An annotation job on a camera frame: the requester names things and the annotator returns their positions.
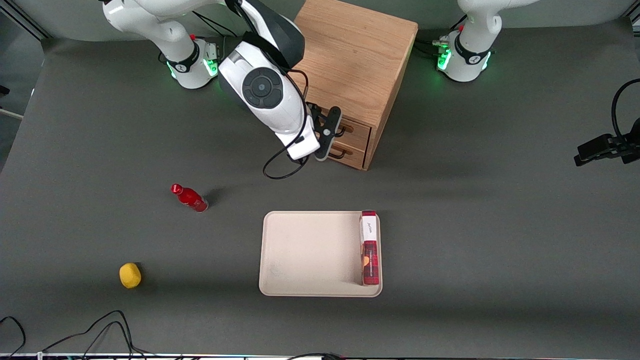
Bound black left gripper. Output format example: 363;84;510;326
573;117;640;168

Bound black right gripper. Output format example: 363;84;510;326
306;102;348;139

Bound wooden drawer with black handle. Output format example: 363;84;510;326
327;135;370;171
306;100;372;150

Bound wooden drawer cabinet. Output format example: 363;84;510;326
290;0;419;172

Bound beige plastic tray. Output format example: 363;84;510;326
258;210;383;298

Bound red and white carton box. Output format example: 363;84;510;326
360;210;381;286

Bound red bottle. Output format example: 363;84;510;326
170;183;209;213

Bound yellow lemon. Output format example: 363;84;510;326
119;262;142;290

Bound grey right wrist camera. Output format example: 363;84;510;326
314;106;344;162

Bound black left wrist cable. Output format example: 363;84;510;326
610;78;640;146

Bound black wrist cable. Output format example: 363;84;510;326
262;69;315;181
610;78;640;146

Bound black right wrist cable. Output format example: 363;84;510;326
262;69;315;181

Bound black left arm base cables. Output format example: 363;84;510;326
413;15;468;57

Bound black right arm base cable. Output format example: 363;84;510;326
192;11;240;63

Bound short black cable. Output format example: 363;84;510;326
287;352;347;360

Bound long black floor cable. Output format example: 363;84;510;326
42;310;153;359

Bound aluminium frame profile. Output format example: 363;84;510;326
0;0;52;41

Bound thin black cable loop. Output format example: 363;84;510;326
0;316;27;359

